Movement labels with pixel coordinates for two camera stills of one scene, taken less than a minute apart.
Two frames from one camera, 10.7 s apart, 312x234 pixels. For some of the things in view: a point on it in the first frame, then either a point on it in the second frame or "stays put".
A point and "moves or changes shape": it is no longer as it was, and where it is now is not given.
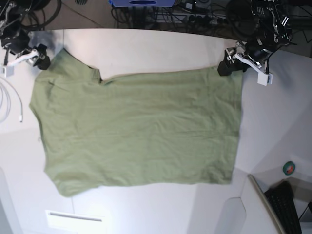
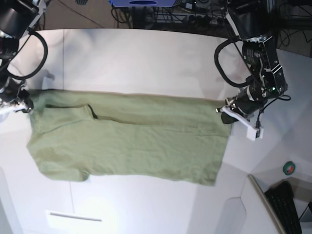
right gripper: (251, 51) → (243, 105)
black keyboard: (280, 197) stays put
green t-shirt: (135, 130) moves or changes shape
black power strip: (207, 20) stays put
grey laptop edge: (267, 205) stays put
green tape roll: (288, 167) stays put
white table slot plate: (80, 223) stays put
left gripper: (17, 45) → (11, 90)
